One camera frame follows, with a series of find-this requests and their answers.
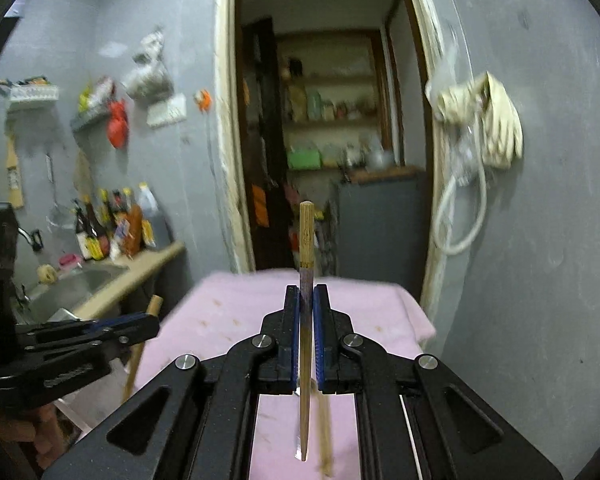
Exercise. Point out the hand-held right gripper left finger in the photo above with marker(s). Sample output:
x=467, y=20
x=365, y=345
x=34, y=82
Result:
x=294, y=340

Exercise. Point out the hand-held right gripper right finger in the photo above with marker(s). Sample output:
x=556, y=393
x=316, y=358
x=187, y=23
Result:
x=320, y=340

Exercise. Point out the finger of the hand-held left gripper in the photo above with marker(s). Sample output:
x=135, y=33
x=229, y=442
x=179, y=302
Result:
x=55, y=372
x=115, y=324

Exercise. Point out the wooden chopstick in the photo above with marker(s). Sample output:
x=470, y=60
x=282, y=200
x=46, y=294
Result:
x=325, y=440
x=306, y=235
x=155, y=306

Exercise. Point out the white perforated utensil basket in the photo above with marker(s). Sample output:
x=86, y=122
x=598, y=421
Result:
x=107, y=385

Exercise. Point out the steel sink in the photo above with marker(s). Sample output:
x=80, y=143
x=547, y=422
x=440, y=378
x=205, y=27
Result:
x=75, y=285

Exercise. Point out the beige kitchen counter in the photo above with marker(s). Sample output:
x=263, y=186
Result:
x=140, y=270

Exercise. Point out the pink flowered tablecloth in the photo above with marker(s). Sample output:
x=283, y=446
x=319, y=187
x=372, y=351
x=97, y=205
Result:
x=380, y=310

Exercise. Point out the pink soap dish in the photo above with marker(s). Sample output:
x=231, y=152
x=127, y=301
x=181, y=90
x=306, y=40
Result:
x=69, y=260

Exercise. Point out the steel strainer ladle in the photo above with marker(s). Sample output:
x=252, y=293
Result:
x=57, y=215

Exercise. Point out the dark sauce bottle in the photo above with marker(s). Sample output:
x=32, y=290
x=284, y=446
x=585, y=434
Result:
x=97, y=240

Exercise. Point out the dark pump bottle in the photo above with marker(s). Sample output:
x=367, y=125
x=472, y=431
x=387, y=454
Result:
x=82, y=240

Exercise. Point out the wooden cutting paddle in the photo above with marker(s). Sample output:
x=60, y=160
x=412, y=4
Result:
x=14, y=180

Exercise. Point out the orange seasoning packet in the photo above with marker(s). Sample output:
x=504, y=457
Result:
x=132, y=230

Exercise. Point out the yellow cap sauce bottle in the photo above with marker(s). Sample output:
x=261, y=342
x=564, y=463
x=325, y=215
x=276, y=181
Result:
x=111, y=210

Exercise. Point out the grey cabinet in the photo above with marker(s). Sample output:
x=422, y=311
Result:
x=380, y=230

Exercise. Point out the beige hanging bag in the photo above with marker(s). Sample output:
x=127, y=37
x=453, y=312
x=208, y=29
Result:
x=82, y=175

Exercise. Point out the wooden board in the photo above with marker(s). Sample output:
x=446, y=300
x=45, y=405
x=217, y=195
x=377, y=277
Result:
x=380, y=174

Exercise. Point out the green box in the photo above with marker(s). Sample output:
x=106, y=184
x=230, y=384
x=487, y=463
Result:
x=304, y=159

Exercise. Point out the red plastic bag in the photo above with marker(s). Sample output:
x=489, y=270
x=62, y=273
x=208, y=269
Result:
x=117, y=127

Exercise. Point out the metal pot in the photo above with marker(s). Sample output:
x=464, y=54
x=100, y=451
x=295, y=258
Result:
x=380, y=158

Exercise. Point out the yellow seasoning packet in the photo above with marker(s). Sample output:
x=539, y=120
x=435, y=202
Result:
x=85, y=97

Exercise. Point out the dark wooden door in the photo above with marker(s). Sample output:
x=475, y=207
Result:
x=265, y=135

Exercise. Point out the red seasoning packet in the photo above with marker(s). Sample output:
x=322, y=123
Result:
x=102, y=90

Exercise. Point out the green canister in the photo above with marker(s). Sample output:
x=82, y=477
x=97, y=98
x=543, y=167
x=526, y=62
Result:
x=314, y=105

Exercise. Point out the clear hanging plastic bag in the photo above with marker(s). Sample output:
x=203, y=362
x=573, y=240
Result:
x=462, y=150

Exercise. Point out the clear bag of dried goods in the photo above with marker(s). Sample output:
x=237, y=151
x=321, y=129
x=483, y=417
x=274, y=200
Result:
x=147, y=82

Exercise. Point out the orange plug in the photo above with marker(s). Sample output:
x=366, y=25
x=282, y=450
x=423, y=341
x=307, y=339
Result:
x=203, y=100

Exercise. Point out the wooden shelf unit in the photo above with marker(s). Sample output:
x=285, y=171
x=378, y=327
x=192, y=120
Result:
x=330, y=80

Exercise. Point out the small white plastic bag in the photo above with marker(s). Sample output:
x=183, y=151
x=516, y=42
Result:
x=150, y=45

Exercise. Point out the cream rubber glove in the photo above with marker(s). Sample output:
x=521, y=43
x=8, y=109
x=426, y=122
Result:
x=455, y=102
x=502, y=125

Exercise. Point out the metal wall shelf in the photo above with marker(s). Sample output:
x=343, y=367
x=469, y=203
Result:
x=90, y=120

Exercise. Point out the white wall rack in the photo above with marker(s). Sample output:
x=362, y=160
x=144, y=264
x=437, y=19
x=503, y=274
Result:
x=32, y=95

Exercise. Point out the white door frame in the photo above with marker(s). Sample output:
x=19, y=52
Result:
x=225, y=160

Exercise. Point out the white wall socket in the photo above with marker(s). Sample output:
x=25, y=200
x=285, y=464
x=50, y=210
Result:
x=166, y=111

